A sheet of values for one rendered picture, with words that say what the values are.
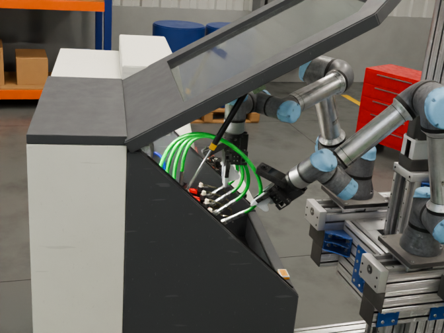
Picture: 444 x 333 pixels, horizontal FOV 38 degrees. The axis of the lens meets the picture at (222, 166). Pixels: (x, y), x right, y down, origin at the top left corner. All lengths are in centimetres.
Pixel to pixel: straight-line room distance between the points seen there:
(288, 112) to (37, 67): 554
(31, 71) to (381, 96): 381
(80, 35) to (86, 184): 676
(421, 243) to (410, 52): 809
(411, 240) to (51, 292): 125
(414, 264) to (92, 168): 115
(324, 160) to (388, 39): 816
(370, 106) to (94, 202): 494
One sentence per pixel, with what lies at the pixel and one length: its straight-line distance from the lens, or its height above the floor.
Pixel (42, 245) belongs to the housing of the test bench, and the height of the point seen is 115.
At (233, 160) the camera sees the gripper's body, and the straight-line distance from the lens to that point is 226.
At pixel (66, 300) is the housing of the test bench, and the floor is 96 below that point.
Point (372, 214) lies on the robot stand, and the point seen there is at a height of 96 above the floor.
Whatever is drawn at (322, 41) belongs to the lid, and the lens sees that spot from 185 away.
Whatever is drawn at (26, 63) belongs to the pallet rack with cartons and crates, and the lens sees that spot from 747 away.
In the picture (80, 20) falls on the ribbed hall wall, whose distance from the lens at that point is 857.
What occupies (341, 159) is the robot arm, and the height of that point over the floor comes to 138.
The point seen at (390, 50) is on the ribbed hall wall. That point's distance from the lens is 1014.
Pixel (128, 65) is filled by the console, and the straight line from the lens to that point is 252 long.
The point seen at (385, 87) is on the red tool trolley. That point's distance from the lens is 649.
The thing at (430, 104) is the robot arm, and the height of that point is 163.
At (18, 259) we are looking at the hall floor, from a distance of 429.
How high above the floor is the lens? 209
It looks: 21 degrees down
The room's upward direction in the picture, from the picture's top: 5 degrees clockwise
